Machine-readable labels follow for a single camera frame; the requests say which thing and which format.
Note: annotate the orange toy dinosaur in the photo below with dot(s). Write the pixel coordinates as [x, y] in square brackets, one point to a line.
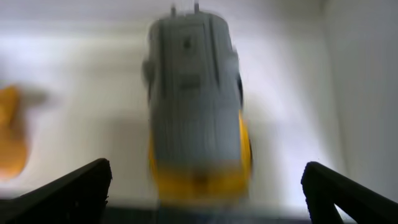
[12, 146]

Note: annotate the grey and yellow toy truck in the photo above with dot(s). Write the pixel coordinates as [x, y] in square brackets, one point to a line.
[196, 109]

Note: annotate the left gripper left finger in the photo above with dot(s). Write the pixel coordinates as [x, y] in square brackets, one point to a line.
[68, 196]

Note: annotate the white shelf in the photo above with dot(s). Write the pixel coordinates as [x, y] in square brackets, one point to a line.
[77, 93]

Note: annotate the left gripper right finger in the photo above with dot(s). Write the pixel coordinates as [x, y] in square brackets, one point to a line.
[323, 186]

